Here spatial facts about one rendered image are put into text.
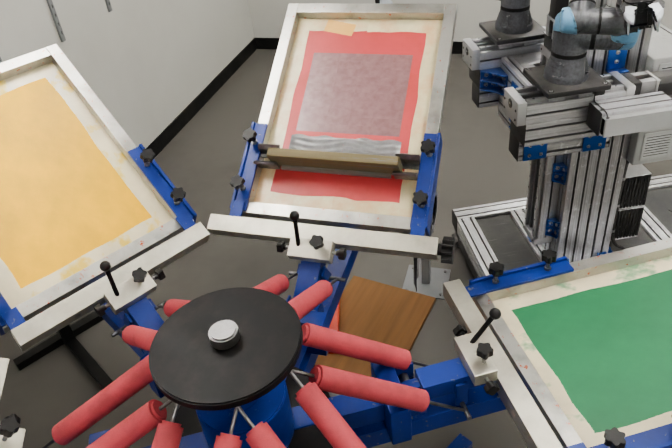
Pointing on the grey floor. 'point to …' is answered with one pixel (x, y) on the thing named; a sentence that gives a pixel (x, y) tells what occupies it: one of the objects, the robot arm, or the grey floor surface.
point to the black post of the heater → (69, 349)
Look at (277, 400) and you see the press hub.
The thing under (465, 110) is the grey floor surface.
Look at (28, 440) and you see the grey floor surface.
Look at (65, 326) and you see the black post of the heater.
